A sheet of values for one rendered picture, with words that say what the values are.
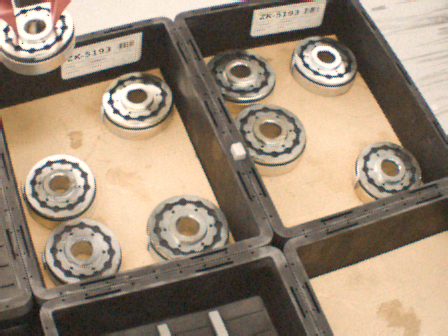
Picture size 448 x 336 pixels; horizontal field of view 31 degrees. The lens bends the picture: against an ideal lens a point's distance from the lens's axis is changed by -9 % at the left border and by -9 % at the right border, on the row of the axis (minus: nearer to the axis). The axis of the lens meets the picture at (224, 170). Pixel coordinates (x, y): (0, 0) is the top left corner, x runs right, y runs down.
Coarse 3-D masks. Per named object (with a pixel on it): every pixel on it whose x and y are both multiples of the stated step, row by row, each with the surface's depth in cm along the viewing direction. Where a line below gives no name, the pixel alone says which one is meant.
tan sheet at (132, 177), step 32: (64, 96) 122; (96, 96) 123; (32, 128) 118; (64, 128) 119; (96, 128) 119; (32, 160) 115; (96, 160) 116; (128, 160) 117; (160, 160) 117; (192, 160) 118; (128, 192) 114; (160, 192) 114; (192, 192) 115; (32, 224) 109; (128, 224) 111; (128, 256) 108
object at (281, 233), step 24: (264, 0) 124; (288, 0) 125; (192, 48) 116; (384, 48) 121; (216, 96) 112; (432, 120) 113; (264, 192) 104; (408, 192) 105; (336, 216) 103; (288, 240) 101
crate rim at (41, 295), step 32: (96, 32) 117; (128, 32) 118; (0, 64) 113; (192, 64) 115; (0, 128) 105; (224, 128) 109; (0, 160) 102; (256, 224) 101; (32, 256) 95; (192, 256) 97; (224, 256) 98; (32, 288) 92; (64, 288) 93; (96, 288) 93
